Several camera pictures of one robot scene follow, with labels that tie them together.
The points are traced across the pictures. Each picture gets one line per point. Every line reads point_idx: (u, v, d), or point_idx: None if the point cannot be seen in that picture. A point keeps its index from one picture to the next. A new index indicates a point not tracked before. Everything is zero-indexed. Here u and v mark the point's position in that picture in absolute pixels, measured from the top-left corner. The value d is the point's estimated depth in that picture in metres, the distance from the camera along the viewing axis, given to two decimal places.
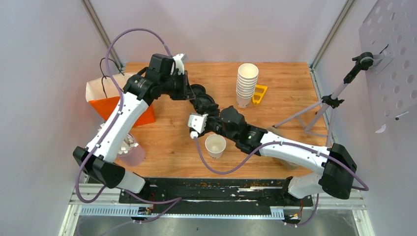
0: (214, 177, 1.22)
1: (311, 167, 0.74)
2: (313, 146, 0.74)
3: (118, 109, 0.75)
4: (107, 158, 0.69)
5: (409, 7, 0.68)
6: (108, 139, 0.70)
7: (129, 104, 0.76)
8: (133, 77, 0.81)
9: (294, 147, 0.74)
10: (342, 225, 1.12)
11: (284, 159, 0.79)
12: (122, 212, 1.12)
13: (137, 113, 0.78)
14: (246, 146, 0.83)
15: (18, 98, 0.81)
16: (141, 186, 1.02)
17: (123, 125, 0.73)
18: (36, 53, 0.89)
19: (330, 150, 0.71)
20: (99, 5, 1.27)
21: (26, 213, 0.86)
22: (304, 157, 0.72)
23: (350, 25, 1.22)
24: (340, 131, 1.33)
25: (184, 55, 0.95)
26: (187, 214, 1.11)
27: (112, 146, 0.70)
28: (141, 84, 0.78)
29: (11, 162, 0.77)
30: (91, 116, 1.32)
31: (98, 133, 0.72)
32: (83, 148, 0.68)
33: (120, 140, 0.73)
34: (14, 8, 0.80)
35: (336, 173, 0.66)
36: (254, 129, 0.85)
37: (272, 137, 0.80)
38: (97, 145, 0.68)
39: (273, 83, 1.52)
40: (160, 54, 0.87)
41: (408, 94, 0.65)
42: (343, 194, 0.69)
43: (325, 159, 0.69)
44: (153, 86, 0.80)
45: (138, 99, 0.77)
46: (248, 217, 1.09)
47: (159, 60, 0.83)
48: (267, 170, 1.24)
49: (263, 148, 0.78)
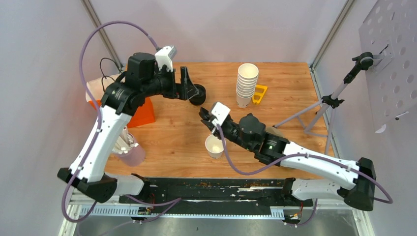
0: (214, 176, 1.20)
1: (338, 181, 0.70)
2: (341, 160, 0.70)
3: (97, 127, 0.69)
4: (91, 180, 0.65)
5: (409, 7, 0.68)
6: (91, 160, 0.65)
7: (108, 120, 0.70)
8: (111, 86, 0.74)
9: (322, 161, 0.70)
10: (342, 225, 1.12)
11: (307, 171, 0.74)
12: (122, 212, 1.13)
13: (118, 127, 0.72)
14: (266, 158, 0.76)
15: (18, 98, 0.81)
16: (140, 189, 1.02)
17: (104, 142, 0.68)
18: (35, 53, 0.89)
19: (358, 165, 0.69)
20: (99, 5, 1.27)
21: (26, 213, 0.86)
22: (333, 172, 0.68)
23: (350, 25, 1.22)
24: (340, 131, 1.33)
25: (171, 49, 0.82)
26: (188, 214, 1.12)
27: (95, 166, 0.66)
28: (119, 95, 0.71)
29: (11, 162, 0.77)
30: (91, 116, 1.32)
31: (80, 153, 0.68)
32: (66, 170, 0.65)
33: (104, 159, 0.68)
34: (15, 8, 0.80)
35: (368, 190, 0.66)
36: (274, 138, 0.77)
37: (295, 148, 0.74)
38: (79, 168, 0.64)
39: (273, 83, 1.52)
40: (137, 55, 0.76)
41: (409, 94, 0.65)
42: (366, 207, 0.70)
43: (355, 175, 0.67)
44: (134, 95, 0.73)
45: (118, 114, 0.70)
46: (248, 217, 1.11)
47: (136, 64, 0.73)
48: (267, 170, 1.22)
49: (288, 160, 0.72)
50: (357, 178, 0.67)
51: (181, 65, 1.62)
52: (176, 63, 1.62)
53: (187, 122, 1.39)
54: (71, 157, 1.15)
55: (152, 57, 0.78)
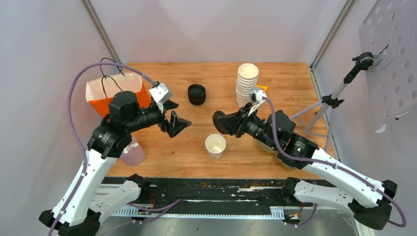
0: (214, 176, 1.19)
1: (357, 197, 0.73)
2: (367, 178, 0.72)
3: (82, 170, 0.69)
4: (73, 222, 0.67)
5: (409, 8, 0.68)
6: (74, 203, 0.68)
7: (93, 164, 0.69)
8: (99, 127, 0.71)
9: (349, 175, 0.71)
10: (343, 225, 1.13)
11: (328, 180, 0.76)
12: (122, 212, 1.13)
13: (103, 170, 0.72)
14: (290, 158, 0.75)
15: (18, 98, 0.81)
16: (139, 193, 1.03)
17: (87, 187, 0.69)
18: (35, 53, 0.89)
19: (383, 186, 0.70)
20: (99, 5, 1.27)
21: (26, 213, 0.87)
22: (358, 188, 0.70)
23: (350, 25, 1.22)
24: (340, 131, 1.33)
25: (164, 94, 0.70)
26: (187, 214, 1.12)
27: (78, 210, 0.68)
28: (105, 139, 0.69)
29: (11, 162, 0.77)
30: (91, 116, 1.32)
31: (63, 196, 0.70)
32: (47, 214, 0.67)
33: (87, 201, 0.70)
34: (15, 8, 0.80)
35: (388, 213, 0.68)
36: (303, 141, 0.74)
37: (324, 156, 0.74)
38: (61, 212, 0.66)
39: (273, 83, 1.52)
40: (119, 97, 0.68)
41: (409, 94, 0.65)
42: (376, 225, 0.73)
43: (379, 195, 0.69)
44: (119, 139, 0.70)
45: (103, 158, 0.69)
46: (248, 217, 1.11)
47: (115, 108, 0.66)
48: (267, 170, 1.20)
49: (315, 166, 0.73)
50: (381, 199, 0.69)
51: (181, 65, 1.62)
52: (177, 64, 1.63)
53: (187, 122, 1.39)
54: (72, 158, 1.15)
55: (133, 100, 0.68)
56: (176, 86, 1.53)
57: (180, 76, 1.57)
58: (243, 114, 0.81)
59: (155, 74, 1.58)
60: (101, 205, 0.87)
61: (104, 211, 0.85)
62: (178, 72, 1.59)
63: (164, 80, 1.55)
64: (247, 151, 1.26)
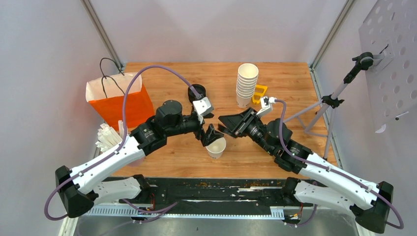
0: (214, 176, 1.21)
1: (355, 201, 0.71)
2: (361, 180, 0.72)
3: (116, 148, 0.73)
4: (81, 190, 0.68)
5: (409, 7, 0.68)
6: (92, 172, 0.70)
7: (128, 148, 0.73)
8: (144, 123, 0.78)
9: (342, 177, 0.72)
10: (342, 225, 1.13)
11: (325, 184, 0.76)
12: (123, 212, 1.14)
13: (131, 158, 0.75)
14: (286, 164, 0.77)
15: (17, 98, 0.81)
16: (137, 194, 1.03)
17: (112, 165, 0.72)
18: (36, 53, 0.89)
19: (378, 188, 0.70)
20: (99, 5, 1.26)
21: (26, 212, 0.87)
22: (351, 190, 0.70)
23: (350, 25, 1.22)
24: (340, 131, 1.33)
25: (206, 108, 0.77)
26: (188, 214, 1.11)
27: (92, 181, 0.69)
28: (147, 135, 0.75)
29: (11, 162, 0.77)
30: (91, 116, 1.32)
31: (87, 162, 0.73)
32: (67, 170, 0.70)
33: (102, 178, 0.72)
34: (16, 9, 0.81)
35: (384, 213, 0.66)
36: (298, 147, 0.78)
37: (318, 160, 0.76)
38: (79, 174, 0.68)
39: (273, 83, 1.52)
40: (168, 105, 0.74)
41: (409, 94, 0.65)
42: (377, 228, 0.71)
43: (374, 196, 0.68)
44: (159, 140, 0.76)
45: (138, 147, 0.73)
46: (248, 217, 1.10)
47: (162, 115, 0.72)
48: (267, 170, 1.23)
49: (309, 169, 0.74)
50: (376, 200, 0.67)
51: (182, 65, 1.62)
52: (177, 64, 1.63)
53: None
54: (72, 157, 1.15)
55: (178, 110, 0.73)
56: (176, 86, 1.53)
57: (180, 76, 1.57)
58: (252, 113, 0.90)
59: (155, 74, 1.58)
60: (102, 188, 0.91)
61: (101, 194, 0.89)
62: (178, 72, 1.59)
63: (165, 80, 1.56)
64: (246, 151, 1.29)
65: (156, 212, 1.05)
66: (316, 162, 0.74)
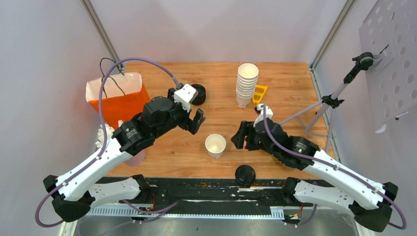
0: (214, 176, 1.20)
1: (360, 200, 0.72)
2: (368, 181, 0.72)
3: (98, 154, 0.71)
4: (68, 198, 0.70)
5: (409, 8, 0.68)
6: (76, 181, 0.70)
7: (110, 152, 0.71)
8: (128, 122, 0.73)
9: (348, 176, 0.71)
10: (342, 225, 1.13)
11: (330, 182, 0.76)
12: (123, 212, 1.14)
13: (116, 162, 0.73)
14: (291, 161, 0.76)
15: (17, 98, 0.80)
16: (136, 194, 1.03)
17: (95, 171, 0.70)
18: (35, 53, 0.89)
19: (384, 188, 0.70)
20: (99, 6, 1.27)
21: (26, 212, 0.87)
22: (358, 190, 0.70)
23: (350, 25, 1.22)
24: (340, 131, 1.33)
25: (192, 93, 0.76)
26: (189, 214, 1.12)
27: (77, 189, 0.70)
28: (130, 135, 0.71)
29: (11, 161, 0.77)
30: (91, 116, 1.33)
31: (72, 169, 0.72)
32: (52, 179, 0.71)
33: (88, 184, 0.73)
34: (16, 9, 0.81)
35: (389, 214, 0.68)
36: (305, 142, 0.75)
37: (325, 157, 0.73)
38: (64, 184, 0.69)
39: (273, 83, 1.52)
40: (156, 102, 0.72)
41: (409, 94, 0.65)
42: (376, 226, 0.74)
43: (380, 198, 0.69)
44: (143, 140, 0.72)
45: (121, 150, 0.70)
46: (248, 217, 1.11)
47: (149, 111, 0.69)
48: (268, 170, 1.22)
49: (316, 167, 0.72)
50: (382, 201, 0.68)
51: (181, 65, 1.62)
52: (177, 64, 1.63)
53: None
54: (73, 157, 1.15)
55: (166, 105, 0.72)
56: None
57: (180, 76, 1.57)
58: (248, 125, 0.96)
59: (155, 74, 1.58)
60: (99, 191, 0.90)
61: (99, 197, 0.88)
62: (178, 72, 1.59)
63: (164, 80, 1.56)
64: (246, 151, 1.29)
65: (156, 212, 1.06)
66: (324, 161, 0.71)
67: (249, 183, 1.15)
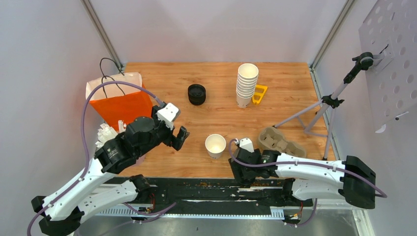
0: (214, 176, 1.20)
1: (331, 183, 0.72)
2: (328, 162, 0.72)
3: (80, 176, 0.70)
4: (55, 218, 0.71)
5: (409, 8, 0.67)
6: (61, 202, 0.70)
7: (92, 173, 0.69)
8: (110, 140, 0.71)
9: (309, 166, 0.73)
10: (343, 225, 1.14)
11: (302, 177, 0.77)
12: (122, 212, 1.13)
13: (100, 181, 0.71)
14: (264, 172, 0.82)
15: (17, 97, 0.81)
16: (134, 197, 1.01)
17: (77, 193, 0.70)
18: (35, 53, 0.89)
19: (344, 163, 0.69)
20: (98, 5, 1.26)
21: (26, 211, 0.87)
22: (321, 173, 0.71)
23: (351, 24, 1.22)
24: (340, 131, 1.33)
25: (175, 113, 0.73)
26: (188, 214, 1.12)
27: (63, 209, 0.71)
28: (111, 156, 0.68)
29: (12, 160, 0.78)
30: (91, 116, 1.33)
31: (57, 190, 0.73)
32: (40, 200, 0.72)
33: (74, 203, 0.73)
34: (16, 8, 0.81)
35: (356, 186, 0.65)
36: (268, 153, 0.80)
37: (287, 157, 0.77)
38: (48, 205, 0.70)
39: (273, 83, 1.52)
40: (139, 121, 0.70)
41: (409, 93, 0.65)
42: (367, 205, 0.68)
43: (342, 173, 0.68)
44: (126, 160, 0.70)
45: (103, 171, 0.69)
46: (248, 217, 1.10)
47: (132, 132, 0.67)
48: None
49: (280, 170, 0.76)
50: (344, 176, 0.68)
51: (181, 65, 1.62)
52: (177, 64, 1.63)
53: (188, 122, 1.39)
54: (73, 157, 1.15)
55: (149, 128, 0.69)
56: (176, 86, 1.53)
57: (180, 76, 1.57)
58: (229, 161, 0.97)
59: (155, 74, 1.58)
60: (89, 203, 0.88)
61: (88, 211, 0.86)
62: (178, 72, 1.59)
63: (164, 80, 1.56)
64: None
65: (160, 212, 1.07)
66: (283, 162, 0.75)
67: (249, 183, 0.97)
